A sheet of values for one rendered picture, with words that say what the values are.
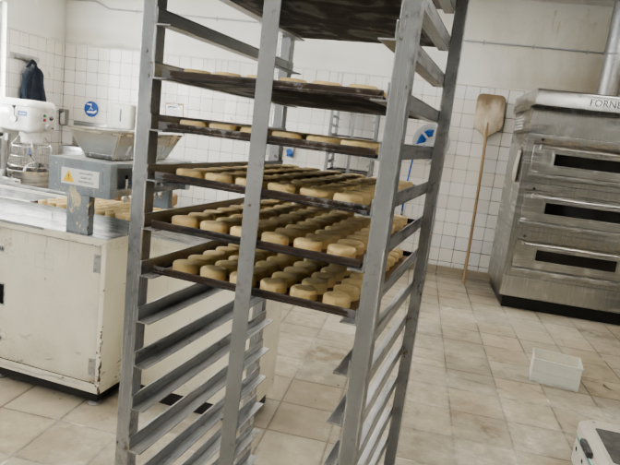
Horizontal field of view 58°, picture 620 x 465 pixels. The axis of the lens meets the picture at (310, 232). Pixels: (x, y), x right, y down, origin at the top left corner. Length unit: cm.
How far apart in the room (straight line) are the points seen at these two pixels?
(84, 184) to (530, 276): 416
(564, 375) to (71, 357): 292
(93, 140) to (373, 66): 424
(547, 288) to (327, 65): 330
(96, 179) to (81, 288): 52
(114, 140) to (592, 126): 418
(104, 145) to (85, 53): 494
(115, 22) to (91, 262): 507
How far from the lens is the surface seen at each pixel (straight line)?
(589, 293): 581
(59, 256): 288
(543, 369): 403
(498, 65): 653
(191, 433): 147
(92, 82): 760
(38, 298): 301
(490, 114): 643
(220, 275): 107
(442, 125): 148
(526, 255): 558
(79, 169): 273
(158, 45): 107
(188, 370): 136
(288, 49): 161
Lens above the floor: 143
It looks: 10 degrees down
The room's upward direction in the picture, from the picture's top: 7 degrees clockwise
